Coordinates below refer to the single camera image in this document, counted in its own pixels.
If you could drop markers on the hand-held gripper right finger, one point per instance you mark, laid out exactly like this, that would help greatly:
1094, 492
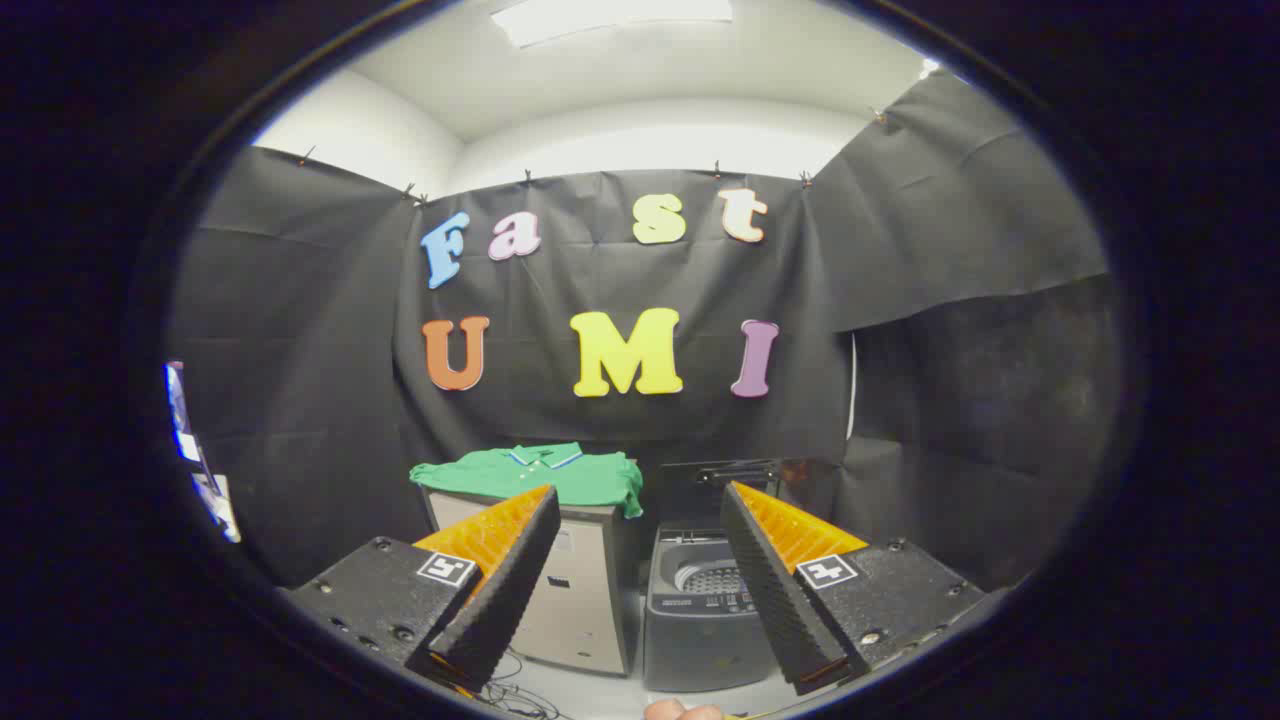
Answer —
770, 590

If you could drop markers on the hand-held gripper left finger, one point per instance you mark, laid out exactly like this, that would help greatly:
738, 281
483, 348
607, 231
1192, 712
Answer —
505, 590

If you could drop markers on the dark grey washing machine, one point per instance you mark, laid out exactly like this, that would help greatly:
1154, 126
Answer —
700, 630

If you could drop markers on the transparent washing machine lid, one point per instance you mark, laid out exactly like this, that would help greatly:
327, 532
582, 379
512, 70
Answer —
700, 495

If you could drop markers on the green polo shirt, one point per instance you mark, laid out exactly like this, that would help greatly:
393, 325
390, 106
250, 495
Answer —
590, 478

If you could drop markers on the grey cabinet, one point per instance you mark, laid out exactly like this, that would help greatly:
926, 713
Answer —
590, 600

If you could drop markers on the white and blue poster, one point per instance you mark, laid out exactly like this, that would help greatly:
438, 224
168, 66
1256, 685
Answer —
205, 470

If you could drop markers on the ceiling light panel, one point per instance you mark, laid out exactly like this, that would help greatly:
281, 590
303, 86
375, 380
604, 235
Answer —
610, 18

